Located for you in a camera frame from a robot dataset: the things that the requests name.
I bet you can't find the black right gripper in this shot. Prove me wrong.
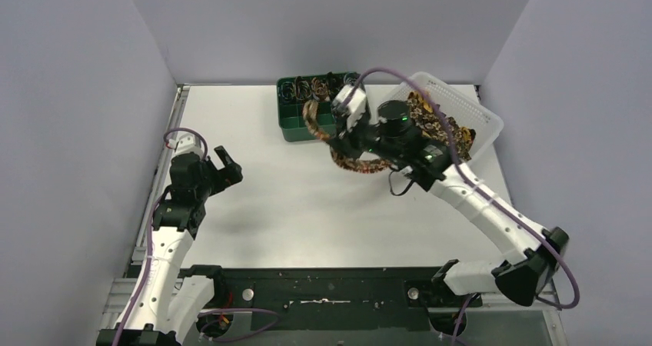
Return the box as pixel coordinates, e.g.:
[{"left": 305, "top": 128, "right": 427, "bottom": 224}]
[{"left": 326, "top": 107, "right": 401, "bottom": 162}]

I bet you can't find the orange green patterned tie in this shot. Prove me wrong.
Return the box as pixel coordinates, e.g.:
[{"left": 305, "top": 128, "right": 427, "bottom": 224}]
[{"left": 301, "top": 100, "right": 391, "bottom": 174}]

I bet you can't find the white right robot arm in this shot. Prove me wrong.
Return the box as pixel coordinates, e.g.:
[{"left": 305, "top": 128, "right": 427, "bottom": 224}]
[{"left": 328, "top": 100, "right": 570, "bottom": 306}]

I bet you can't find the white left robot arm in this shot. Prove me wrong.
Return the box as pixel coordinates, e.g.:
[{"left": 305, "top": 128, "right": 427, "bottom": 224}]
[{"left": 95, "top": 145, "right": 243, "bottom": 345}]

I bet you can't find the pile of patterned ties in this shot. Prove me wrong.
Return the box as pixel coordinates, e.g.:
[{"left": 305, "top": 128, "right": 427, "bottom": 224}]
[{"left": 407, "top": 91, "right": 477, "bottom": 161}]

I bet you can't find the green divided organizer tray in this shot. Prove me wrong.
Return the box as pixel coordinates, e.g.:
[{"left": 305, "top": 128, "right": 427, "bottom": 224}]
[{"left": 276, "top": 72, "right": 372, "bottom": 143}]

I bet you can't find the white plastic mesh basket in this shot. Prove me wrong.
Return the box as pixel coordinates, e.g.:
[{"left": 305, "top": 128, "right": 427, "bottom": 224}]
[{"left": 410, "top": 72, "right": 504, "bottom": 165}]

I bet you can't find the rolled dark patterned tie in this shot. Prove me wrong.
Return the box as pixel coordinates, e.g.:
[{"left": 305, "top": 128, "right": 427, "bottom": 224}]
[{"left": 325, "top": 72, "right": 345, "bottom": 96}]

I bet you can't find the rolled tan patterned tie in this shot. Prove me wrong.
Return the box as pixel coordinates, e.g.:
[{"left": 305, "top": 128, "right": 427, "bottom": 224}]
[{"left": 311, "top": 77, "right": 330, "bottom": 101}]

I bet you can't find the rolled blue striped tie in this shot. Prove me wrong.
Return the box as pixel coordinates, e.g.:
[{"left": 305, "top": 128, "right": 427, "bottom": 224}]
[{"left": 277, "top": 81, "right": 295, "bottom": 105}]

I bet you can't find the rolled brown patterned tie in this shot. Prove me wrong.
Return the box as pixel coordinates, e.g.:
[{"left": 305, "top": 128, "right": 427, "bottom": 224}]
[{"left": 294, "top": 76, "right": 312, "bottom": 101}]

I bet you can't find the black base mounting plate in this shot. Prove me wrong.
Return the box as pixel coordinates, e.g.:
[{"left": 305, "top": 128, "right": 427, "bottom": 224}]
[{"left": 152, "top": 266, "right": 511, "bottom": 334}]

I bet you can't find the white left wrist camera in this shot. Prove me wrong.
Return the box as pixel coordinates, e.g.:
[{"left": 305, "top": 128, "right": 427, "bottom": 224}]
[{"left": 174, "top": 133, "right": 203, "bottom": 157}]

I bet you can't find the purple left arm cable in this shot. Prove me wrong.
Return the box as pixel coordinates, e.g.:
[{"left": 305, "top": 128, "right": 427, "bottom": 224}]
[{"left": 111, "top": 127, "right": 210, "bottom": 346}]

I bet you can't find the aluminium frame rail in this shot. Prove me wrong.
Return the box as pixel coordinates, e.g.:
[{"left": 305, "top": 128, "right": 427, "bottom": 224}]
[{"left": 96, "top": 84, "right": 191, "bottom": 334}]

